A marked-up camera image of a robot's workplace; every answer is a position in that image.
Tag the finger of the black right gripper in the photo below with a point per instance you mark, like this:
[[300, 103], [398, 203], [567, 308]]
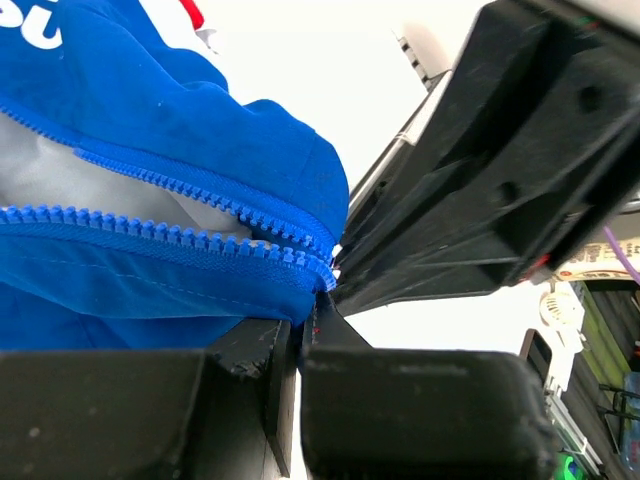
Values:
[[446, 236]]

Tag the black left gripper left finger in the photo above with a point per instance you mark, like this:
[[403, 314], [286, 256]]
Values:
[[222, 412]]

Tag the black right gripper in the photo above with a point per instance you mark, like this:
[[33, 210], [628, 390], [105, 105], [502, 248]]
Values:
[[542, 118]]

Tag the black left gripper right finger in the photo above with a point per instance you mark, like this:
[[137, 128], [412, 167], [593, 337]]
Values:
[[373, 413]]

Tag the blue white red jacket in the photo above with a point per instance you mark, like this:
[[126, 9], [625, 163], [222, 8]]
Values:
[[142, 206]]

